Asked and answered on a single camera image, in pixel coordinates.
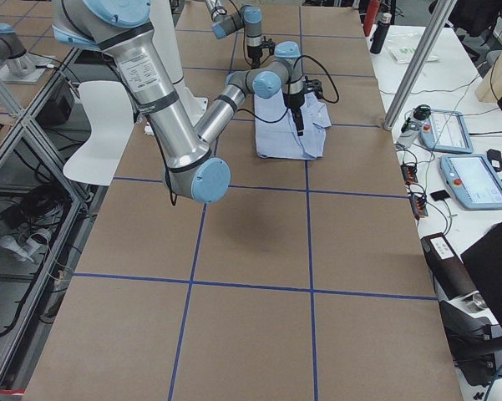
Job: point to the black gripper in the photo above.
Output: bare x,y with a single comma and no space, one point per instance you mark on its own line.
253,53
294,101

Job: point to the light blue striped shirt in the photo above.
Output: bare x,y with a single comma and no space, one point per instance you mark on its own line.
280,140

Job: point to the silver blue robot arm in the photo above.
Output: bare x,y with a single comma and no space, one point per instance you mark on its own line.
247,18
123,30

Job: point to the black water bottle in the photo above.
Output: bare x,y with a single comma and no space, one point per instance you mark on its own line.
380,33

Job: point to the white paper green print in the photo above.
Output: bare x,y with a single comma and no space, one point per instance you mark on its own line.
402,46

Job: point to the red cylinder bottle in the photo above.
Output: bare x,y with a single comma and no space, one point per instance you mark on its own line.
370,16

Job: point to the upper blue teach pendant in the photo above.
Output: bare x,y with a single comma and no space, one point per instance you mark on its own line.
445,131

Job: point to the blue teach pendant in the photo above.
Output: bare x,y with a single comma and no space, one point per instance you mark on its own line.
472,181
445,131

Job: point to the orange black circuit board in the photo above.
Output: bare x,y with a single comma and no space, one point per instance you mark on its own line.
416,193

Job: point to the white chair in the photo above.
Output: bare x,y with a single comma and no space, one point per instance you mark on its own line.
110,115

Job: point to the small black square pad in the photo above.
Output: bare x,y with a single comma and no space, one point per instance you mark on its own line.
440,195

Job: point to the lower blue teach pendant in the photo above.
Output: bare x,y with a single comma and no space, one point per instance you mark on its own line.
472,181

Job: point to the black monitor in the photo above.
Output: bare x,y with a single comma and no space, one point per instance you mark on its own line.
483,262

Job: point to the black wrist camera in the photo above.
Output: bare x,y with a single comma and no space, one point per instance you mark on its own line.
268,44
314,86

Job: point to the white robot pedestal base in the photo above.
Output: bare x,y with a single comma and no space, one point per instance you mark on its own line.
165,43

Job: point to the silver aluminium frame post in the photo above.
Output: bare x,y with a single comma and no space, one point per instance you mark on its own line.
428,39

